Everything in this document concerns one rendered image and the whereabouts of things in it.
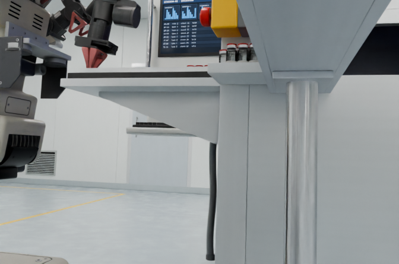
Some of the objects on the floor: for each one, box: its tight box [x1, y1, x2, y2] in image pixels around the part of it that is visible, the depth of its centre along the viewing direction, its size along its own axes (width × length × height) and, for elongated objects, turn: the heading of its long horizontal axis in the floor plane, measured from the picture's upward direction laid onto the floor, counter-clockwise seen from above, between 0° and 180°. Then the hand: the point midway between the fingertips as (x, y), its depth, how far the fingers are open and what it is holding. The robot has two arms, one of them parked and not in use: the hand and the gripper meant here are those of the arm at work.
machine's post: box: [215, 0, 252, 264], centre depth 92 cm, size 6×6×210 cm
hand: (89, 73), depth 109 cm, fingers closed
